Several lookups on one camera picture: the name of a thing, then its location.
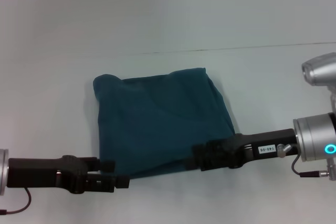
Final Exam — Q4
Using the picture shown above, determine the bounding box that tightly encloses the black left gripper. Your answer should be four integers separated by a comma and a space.
7, 154, 131, 196

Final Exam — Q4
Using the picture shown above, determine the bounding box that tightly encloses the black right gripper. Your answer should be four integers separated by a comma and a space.
185, 127, 299, 172

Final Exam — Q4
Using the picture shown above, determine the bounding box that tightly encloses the teal blue shirt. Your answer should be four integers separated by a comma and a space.
92, 67, 236, 180

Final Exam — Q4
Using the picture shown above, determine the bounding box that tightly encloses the dark left gripper cable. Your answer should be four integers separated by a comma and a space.
0, 187, 33, 215

